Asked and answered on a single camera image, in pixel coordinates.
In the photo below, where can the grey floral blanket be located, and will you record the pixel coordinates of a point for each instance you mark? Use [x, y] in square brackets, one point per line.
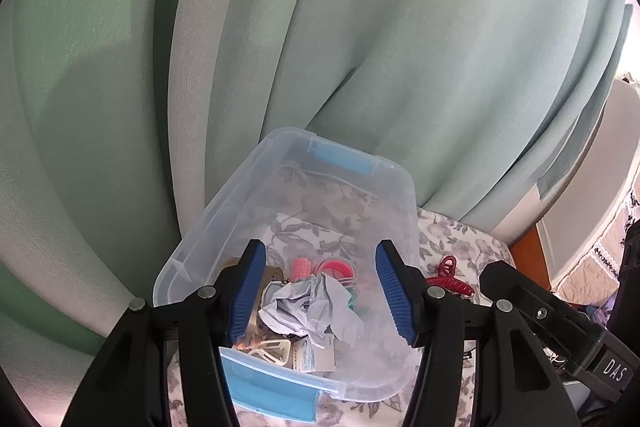
[460, 242]

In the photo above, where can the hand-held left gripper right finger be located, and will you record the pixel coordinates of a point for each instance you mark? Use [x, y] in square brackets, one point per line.
[395, 292]

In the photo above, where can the white padded headboard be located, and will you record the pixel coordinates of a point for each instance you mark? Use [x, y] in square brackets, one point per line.
[590, 187]

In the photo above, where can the pink hair roller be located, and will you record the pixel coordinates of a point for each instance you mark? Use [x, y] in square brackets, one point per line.
[302, 269]

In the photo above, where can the cream plastic hair clip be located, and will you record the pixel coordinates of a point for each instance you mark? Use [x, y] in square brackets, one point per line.
[280, 352]

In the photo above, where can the dark red claw clip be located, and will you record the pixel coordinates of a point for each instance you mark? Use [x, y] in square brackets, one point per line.
[452, 282]

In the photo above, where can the pale green curtain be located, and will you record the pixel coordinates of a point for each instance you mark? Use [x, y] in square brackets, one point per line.
[350, 32]

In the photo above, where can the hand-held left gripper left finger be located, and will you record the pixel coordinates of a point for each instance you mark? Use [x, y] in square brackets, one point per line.
[247, 297]

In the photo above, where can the brown wooden board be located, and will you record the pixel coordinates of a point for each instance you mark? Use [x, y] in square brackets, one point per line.
[530, 257]

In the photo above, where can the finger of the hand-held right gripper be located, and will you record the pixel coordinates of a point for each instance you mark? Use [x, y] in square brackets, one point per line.
[540, 312]

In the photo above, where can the clear plastic container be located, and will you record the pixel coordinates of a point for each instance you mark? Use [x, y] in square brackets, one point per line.
[210, 227]

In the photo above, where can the white medicine box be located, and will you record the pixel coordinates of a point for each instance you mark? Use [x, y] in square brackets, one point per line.
[305, 357]

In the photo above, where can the lace trimmed beige cloth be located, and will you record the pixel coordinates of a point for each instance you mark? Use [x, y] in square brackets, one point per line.
[600, 267]

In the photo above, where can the white paper ball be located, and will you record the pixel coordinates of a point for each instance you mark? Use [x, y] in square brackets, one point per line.
[310, 307]

